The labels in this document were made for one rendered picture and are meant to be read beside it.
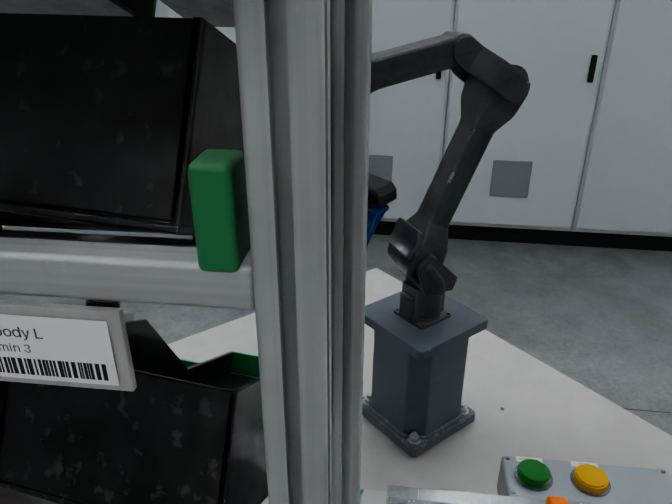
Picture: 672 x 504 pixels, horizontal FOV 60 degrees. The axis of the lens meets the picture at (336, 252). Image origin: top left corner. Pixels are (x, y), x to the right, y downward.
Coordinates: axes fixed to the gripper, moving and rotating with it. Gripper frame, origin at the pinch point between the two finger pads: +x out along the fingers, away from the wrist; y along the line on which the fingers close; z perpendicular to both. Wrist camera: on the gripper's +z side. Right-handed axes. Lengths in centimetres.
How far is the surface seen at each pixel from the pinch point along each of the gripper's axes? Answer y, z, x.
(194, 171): 39, -39, -37
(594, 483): -5.6, -37.6, 22.8
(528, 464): -2.4, -30.4, 22.6
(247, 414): 36, -34, -21
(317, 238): 37, -42, -35
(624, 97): -274, 73, 70
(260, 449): 36, -34, -18
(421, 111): -206, 156, 74
